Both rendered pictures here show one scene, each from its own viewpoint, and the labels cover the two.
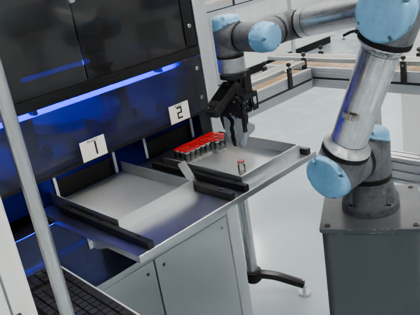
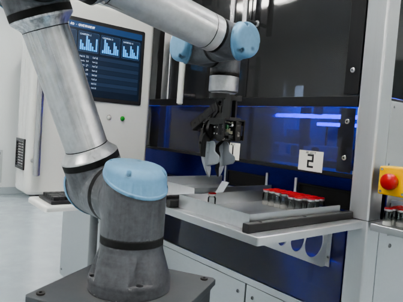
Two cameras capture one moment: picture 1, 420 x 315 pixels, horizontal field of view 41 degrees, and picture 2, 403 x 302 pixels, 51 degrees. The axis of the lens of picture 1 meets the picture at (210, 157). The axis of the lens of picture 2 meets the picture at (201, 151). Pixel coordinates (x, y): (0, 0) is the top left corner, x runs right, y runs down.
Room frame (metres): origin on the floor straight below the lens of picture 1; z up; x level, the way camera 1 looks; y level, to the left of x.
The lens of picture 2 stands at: (1.51, -1.17, 1.09)
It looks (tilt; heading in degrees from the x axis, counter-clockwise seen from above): 3 degrees down; 92
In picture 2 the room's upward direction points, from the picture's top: 4 degrees clockwise
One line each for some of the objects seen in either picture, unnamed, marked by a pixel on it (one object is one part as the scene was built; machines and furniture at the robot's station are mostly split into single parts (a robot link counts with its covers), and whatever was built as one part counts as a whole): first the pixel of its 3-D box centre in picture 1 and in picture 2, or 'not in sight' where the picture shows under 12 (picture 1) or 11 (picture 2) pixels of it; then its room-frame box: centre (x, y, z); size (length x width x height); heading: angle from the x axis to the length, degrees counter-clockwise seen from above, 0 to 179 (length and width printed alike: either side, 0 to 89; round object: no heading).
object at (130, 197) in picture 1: (120, 192); (209, 186); (1.48, 0.27, 0.90); 0.34 x 0.26 x 0.04; 42
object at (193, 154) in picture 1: (205, 149); (286, 201); (1.71, 0.01, 0.91); 0.18 x 0.02 x 0.05; 131
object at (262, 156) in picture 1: (230, 156); (259, 206); (1.62, -0.06, 0.90); 0.34 x 0.26 x 0.04; 41
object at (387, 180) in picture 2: not in sight; (390, 181); (1.93, -0.12, 1.00); 0.04 x 0.04 x 0.04; 42
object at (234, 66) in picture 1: (230, 65); (224, 85); (1.51, -0.10, 1.20); 0.08 x 0.08 x 0.05
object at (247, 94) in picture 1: (237, 92); (223, 117); (1.51, -0.10, 1.12); 0.09 x 0.08 x 0.12; 132
